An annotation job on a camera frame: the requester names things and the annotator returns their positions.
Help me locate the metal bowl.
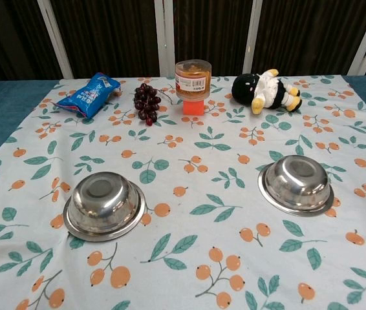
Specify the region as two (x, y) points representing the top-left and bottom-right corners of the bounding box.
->
(257, 154), (335, 217)
(63, 171), (147, 242)

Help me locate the dark red grape bunch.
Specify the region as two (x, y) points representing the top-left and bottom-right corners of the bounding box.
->
(133, 83), (174, 126)

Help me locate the clear jar with orange lid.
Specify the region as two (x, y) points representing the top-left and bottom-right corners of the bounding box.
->
(174, 59), (212, 116)

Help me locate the floral print tablecloth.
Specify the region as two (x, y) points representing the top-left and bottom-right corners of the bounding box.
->
(0, 74), (366, 310)

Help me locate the black and white plush doll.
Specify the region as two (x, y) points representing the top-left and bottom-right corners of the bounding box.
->
(231, 68), (303, 115)

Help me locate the blue snack bag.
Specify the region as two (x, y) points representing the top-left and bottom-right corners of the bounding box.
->
(50, 72), (122, 118)

